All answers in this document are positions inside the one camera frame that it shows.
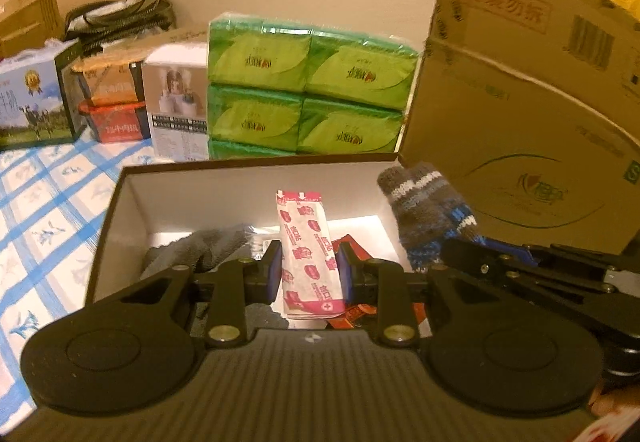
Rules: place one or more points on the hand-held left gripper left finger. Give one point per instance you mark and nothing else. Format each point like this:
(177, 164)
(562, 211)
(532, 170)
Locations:
(274, 269)

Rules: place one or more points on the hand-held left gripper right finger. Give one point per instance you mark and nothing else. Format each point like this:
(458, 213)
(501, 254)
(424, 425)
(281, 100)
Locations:
(346, 269)

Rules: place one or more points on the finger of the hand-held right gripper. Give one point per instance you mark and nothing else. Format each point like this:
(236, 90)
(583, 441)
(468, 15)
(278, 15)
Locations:
(575, 254)
(530, 279)

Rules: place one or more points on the clear plastic packet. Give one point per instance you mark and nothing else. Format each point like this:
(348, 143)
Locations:
(257, 242)

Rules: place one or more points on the pink bandage packet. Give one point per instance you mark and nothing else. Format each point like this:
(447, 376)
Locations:
(305, 242)

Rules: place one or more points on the red snack packet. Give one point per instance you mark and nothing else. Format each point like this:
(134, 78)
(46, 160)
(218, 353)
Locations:
(357, 315)

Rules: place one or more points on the grey cloth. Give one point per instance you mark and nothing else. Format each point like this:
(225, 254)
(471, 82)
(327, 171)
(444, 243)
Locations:
(200, 247)

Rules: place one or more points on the striped knitted sock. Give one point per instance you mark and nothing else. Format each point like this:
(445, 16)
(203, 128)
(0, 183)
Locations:
(425, 207)

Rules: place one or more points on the white cardboard box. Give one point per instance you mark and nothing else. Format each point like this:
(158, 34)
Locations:
(130, 202)

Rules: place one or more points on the person's right hand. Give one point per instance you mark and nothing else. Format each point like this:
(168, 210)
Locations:
(615, 402)

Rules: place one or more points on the red checked clothing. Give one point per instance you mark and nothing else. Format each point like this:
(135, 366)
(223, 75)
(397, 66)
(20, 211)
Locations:
(615, 433)

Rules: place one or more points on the large cardboard box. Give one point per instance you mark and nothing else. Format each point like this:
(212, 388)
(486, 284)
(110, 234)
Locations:
(525, 121)

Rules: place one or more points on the green tissue packs bundle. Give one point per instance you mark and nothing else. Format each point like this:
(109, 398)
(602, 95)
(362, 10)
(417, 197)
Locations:
(310, 86)

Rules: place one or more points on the white product box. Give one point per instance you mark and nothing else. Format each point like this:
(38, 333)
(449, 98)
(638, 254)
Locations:
(175, 106)

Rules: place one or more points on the red noodle box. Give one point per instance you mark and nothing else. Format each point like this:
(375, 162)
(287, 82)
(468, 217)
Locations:
(117, 121)

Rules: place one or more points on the blue checked bed sheet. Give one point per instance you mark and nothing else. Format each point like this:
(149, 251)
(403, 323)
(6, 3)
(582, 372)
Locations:
(45, 232)

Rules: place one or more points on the orange red snack boxes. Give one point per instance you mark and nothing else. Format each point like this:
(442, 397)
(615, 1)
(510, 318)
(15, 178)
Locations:
(107, 76)

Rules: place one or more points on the blue milk carton box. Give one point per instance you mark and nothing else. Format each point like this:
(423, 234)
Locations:
(35, 101)

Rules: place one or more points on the small brown cardboard box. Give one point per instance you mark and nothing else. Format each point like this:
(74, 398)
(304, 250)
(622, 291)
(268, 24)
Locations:
(25, 21)

